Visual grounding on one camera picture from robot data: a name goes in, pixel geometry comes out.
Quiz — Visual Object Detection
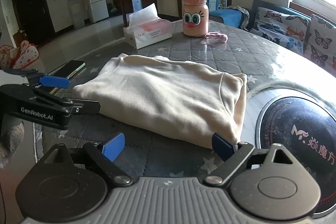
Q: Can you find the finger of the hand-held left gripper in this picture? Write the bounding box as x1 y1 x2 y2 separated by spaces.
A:
33 88 101 115
4 69 71 88

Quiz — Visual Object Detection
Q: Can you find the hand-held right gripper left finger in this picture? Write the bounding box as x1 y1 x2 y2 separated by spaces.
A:
39 132 133 187

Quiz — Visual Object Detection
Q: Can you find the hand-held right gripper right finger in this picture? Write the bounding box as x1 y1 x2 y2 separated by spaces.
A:
204 132 301 187

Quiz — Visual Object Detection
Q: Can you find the cream shirt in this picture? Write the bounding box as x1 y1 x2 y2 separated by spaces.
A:
72 53 248 149

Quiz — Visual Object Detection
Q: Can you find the black smartphone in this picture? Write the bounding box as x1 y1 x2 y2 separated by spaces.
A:
49 60 86 94

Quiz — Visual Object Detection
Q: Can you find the polka dot play tent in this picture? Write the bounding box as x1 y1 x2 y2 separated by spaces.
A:
0 40 40 69

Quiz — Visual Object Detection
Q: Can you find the round black induction cooker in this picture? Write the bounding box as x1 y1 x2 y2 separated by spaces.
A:
245 80 336 219

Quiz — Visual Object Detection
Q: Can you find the white water dispenser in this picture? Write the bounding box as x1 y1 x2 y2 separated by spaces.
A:
67 0 85 29

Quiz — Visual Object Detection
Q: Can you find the dark wooden door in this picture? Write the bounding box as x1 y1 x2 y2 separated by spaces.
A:
10 0 55 47

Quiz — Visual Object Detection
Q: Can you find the white tissue pack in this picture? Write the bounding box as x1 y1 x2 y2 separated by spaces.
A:
123 3 173 50

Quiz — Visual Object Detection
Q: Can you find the pink hair band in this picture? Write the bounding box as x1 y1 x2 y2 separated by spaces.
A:
205 32 228 43

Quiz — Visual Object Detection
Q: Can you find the blue folded cloth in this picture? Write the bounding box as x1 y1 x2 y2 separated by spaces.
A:
209 9 243 28

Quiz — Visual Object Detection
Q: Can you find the wide butterfly print cushion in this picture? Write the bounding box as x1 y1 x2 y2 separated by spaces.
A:
249 7 310 55

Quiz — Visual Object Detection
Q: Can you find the grey blanket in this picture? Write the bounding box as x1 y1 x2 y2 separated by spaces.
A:
226 5 250 30

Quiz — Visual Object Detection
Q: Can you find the pink cartoon face water bottle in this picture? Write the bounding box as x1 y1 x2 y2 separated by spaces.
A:
182 0 209 37

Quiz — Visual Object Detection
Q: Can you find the square butterfly print cushion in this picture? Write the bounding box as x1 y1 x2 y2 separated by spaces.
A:
302 14 336 72

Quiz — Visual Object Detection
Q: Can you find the dark blue sofa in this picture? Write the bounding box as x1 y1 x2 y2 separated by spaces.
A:
210 0 336 75

